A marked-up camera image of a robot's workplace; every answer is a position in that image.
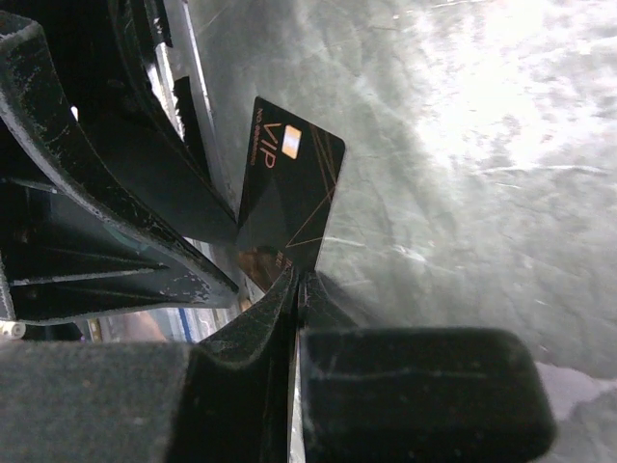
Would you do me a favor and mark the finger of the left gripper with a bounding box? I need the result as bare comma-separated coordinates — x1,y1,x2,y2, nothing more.
1,12,238,323
47,1,237,246

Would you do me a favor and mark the black VIP card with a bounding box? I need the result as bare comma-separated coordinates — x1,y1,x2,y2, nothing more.
237,96,346,291

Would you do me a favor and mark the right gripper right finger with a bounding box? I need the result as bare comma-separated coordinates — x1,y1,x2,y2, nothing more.
298,273,557,462

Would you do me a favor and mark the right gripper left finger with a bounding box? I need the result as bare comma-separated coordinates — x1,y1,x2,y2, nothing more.
1,269,297,462

